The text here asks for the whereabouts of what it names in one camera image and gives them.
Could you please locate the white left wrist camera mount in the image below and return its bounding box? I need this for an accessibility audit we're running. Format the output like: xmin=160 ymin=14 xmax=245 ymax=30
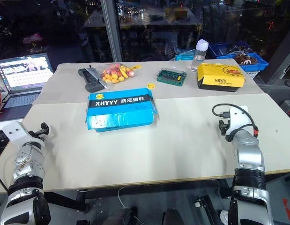
xmin=1 ymin=121 xmax=31 ymax=142

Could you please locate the open laptop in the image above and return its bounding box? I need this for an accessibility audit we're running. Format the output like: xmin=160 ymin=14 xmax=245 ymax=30
xmin=0 ymin=52 xmax=54 ymax=122

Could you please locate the blue cardboard shoe box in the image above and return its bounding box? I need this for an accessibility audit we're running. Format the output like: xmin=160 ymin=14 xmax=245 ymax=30
xmin=85 ymin=88 xmax=159 ymax=134

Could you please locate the dark rounded shape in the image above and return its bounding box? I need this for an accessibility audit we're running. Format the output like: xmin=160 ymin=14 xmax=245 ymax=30
xmin=162 ymin=209 xmax=191 ymax=225

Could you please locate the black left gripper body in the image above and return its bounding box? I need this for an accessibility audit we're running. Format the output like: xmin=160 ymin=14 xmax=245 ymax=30
xmin=28 ymin=130 xmax=40 ymax=142

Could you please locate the blue plastic crate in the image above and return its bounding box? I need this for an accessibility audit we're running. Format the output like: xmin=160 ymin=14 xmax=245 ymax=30
xmin=208 ymin=41 xmax=269 ymax=72

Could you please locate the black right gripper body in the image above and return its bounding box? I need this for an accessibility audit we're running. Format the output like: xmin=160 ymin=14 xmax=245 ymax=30
xmin=221 ymin=118 xmax=231 ymax=137

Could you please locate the pink object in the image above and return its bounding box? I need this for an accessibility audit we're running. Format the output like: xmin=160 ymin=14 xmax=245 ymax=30
xmin=22 ymin=33 xmax=44 ymax=45

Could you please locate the white plastic basket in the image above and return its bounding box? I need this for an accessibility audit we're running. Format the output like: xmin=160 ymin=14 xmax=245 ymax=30
xmin=243 ymin=70 xmax=260 ymax=81

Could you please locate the brown plush toy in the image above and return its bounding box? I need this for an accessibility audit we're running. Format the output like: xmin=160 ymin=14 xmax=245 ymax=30
xmin=236 ymin=52 xmax=258 ymax=65

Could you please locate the clear bag of toy fruit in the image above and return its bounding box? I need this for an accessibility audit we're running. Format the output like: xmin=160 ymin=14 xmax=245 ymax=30
xmin=88 ymin=62 xmax=137 ymax=90

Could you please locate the clear bottle with white cap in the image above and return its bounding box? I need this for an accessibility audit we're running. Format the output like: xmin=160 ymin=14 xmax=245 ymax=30
xmin=190 ymin=39 xmax=209 ymax=72

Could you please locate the grey metal window post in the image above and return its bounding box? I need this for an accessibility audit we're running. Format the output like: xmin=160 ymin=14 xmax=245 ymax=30
xmin=100 ymin=0 xmax=124 ymax=63

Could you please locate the grey background table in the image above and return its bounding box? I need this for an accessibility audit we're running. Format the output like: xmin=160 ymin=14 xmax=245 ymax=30
xmin=82 ymin=6 xmax=203 ymax=30

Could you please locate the thin white cable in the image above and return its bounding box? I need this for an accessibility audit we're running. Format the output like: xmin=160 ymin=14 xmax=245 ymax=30
xmin=117 ymin=186 xmax=129 ymax=209

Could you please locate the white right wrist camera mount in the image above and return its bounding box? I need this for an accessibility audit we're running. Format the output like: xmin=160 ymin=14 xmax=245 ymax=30
xmin=228 ymin=105 xmax=250 ymax=137

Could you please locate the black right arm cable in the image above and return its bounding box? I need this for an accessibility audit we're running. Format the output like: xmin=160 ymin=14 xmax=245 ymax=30
xmin=212 ymin=104 xmax=259 ymax=142

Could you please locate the black table leg frame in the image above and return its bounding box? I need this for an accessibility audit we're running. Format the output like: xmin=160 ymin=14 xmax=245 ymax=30
xmin=43 ymin=185 xmax=141 ymax=214

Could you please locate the black handheld controller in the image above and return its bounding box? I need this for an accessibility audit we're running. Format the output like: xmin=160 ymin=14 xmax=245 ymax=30
xmin=78 ymin=67 xmax=105 ymax=92

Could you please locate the teal flat box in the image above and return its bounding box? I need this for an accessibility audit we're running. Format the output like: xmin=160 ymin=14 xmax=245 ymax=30
xmin=174 ymin=51 xmax=197 ymax=61

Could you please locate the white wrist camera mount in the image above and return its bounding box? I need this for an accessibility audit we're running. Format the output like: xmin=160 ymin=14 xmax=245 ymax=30
xmin=228 ymin=105 xmax=250 ymax=137
xmin=1 ymin=121 xmax=31 ymax=142

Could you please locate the yellow and black box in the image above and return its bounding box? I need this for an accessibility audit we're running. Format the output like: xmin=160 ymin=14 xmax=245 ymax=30
xmin=196 ymin=62 xmax=246 ymax=94

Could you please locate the yellow box on background table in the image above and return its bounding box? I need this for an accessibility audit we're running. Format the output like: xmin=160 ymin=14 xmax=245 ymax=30
xmin=164 ymin=7 xmax=189 ymax=19

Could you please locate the green screwdriver bit case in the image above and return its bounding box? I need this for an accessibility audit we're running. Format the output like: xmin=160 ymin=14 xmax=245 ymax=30
xmin=156 ymin=67 xmax=187 ymax=87

